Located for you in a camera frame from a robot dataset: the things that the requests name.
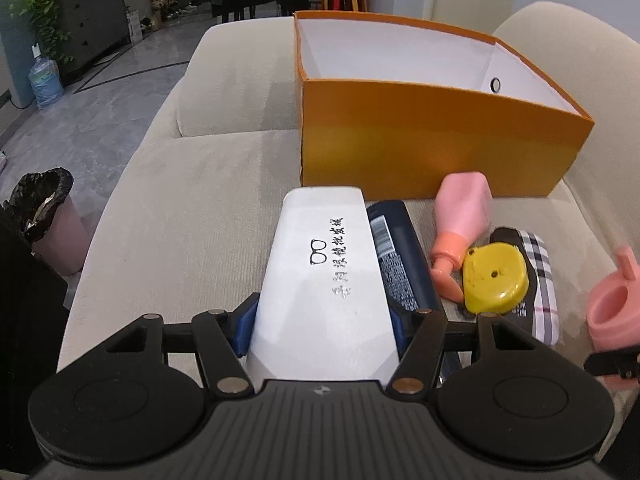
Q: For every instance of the black plaid pouch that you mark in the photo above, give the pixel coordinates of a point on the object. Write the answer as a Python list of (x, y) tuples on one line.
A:
[(538, 312)]

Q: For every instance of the yellow tape measure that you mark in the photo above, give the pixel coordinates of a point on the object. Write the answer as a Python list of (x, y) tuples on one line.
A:
[(494, 278)]

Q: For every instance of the orange cardboard box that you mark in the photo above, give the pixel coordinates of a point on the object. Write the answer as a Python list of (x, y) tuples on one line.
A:
[(393, 105)]

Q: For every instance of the dark blue cylinder bottle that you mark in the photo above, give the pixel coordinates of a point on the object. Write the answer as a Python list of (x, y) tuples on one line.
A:
[(405, 272)]

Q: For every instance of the pink pump bottle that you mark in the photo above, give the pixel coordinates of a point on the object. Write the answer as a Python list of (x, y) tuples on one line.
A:
[(462, 216)]

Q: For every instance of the dark grey cabinet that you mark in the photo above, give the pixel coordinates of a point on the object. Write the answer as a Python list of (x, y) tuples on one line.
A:
[(93, 27)]

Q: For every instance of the pink cup with spout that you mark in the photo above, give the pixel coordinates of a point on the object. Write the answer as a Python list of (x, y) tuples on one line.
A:
[(613, 313)]

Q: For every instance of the green trailing plant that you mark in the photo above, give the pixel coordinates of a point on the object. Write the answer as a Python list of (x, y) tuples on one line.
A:
[(45, 22)]

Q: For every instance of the white glasses case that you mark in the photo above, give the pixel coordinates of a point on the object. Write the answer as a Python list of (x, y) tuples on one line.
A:
[(322, 312)]

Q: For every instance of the blue water jug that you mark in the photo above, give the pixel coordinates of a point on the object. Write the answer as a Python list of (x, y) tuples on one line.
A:
[(45, 81)]

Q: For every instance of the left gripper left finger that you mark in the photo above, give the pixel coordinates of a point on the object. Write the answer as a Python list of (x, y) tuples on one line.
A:
[(221, 339)]

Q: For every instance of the black bag trash bin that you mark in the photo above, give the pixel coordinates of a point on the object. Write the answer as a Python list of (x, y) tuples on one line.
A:
[(41, 207)]

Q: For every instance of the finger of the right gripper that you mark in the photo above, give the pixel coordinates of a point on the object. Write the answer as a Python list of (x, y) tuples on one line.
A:
[(623, 363)]

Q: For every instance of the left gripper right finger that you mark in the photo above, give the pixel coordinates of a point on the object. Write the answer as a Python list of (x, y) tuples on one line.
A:
[(420, 339)]

